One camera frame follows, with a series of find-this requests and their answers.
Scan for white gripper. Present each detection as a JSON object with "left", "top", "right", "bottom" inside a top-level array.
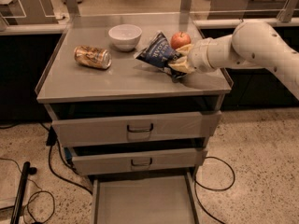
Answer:
[{"left": 168, "top": 38, "right": 215, "bottom": 74}]

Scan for blue chip bag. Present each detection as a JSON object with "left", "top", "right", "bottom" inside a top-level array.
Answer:
[{"left": 134, "top": 32, "right": 187, "bottom": 81}]

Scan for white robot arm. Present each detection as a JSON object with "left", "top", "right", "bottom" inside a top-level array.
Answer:
[{"left": 168, "top": 20, "right": 299, "bottom": 99}]

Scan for top grey drawer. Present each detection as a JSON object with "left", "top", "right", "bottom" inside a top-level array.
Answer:
[{"left": 52, "top": 111, "right": 221, "bottom": 147}]

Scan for grey drawer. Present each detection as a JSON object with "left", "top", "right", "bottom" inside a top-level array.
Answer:
[
  {"left": 90, "top": 171, "right": 202, "bottom": 224},
  {"left": 52, "top": 111, "right": 221, "bottom": 147},
  {"left": 73, "top": 148, "right": 207, "bottom": 175}
]

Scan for grey drawer cabinet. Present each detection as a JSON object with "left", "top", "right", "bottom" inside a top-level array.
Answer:
[{"left": 36, "top": 13, "right": 231, "bottom": 166}]

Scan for bottom grey drawer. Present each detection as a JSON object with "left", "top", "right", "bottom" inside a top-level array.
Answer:
[{"left": 90, "top": 171, "right": 202, "bottom": 224}]

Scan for middle grey drawer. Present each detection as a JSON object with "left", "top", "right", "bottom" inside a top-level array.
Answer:
[{"left": 73, "top": 148, "right": 207, "bottom": 175}]

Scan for red apple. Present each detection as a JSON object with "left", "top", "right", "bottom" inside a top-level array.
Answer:
[{"left": 170, "top": 32, "right": 192, "bottom": 49}]

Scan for white ceramic bowl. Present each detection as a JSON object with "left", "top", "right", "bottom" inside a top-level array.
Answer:
[{"left": 108, "top": 24, "right": 142, "bottom": 51}]

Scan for grey background desk right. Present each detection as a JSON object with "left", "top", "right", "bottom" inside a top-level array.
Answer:
[{"left": 208, "top": 0, "right": 287, "bottom": 20}]

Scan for gold soda can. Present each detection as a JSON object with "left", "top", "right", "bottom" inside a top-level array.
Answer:
[{"left": 74, "top": 46, "right": 112, "bottom": 70}]

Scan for grey background cabinet left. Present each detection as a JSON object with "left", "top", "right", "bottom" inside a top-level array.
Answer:
[{"left": 0, "top": 0, "right": 57, "bottom": 25}]

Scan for black floor stand bar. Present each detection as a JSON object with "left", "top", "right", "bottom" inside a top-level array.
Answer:
[{"left": 10, "top": 161, "right": 36, "bottom": 224}]

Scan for white horizontal rail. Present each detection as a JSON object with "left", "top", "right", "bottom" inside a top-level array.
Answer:
[{"left": 0, "top": 17, "right": 299, "bottom": 35}]

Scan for black cable right floor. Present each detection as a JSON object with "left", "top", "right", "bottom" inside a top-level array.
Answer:
[{"left": 193, "top": 156, "right": 236, "bottom": 224}]

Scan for black cable floor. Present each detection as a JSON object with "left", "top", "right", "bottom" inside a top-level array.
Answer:
[
  {"left": 39, "top": 122, "right": 93, "bottom": 196},
  {"left": 193, "top": 156, "right": 236, "bottom": 224}
]

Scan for black cable left floor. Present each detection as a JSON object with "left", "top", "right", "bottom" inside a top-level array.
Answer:
[{"left": 39, "top": 122, "right": 93, "bottom": 196}]

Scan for thin black looped cable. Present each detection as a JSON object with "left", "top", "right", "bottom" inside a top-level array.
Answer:
[{"left": 0, "top": 157, "right": 56, "bottom": 224}]

